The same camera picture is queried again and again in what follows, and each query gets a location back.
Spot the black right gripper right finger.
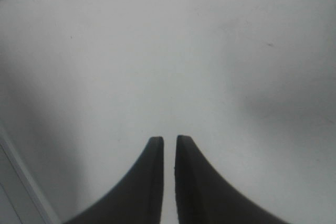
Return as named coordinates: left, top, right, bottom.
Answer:
left=174, top=135, right=283, bottom=223

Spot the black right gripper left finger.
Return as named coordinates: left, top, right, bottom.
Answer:
left=67, top=136, right=164, bottom=223

